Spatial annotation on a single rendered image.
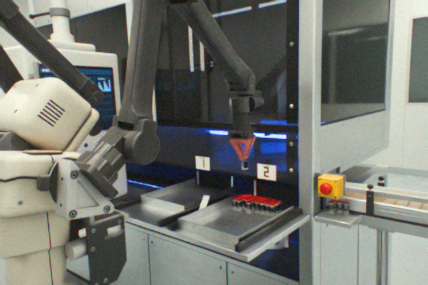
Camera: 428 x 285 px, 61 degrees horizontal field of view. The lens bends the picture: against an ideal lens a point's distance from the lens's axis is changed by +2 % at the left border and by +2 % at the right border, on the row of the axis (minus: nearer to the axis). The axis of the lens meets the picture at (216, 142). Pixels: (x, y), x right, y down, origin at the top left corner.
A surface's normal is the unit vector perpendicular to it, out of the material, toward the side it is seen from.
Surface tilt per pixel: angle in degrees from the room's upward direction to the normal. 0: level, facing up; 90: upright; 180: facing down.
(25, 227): 90
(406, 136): 90
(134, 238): 90
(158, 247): 90
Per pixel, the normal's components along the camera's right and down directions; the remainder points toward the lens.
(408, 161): -0.63, 0.14
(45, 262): 0.75, 0.07
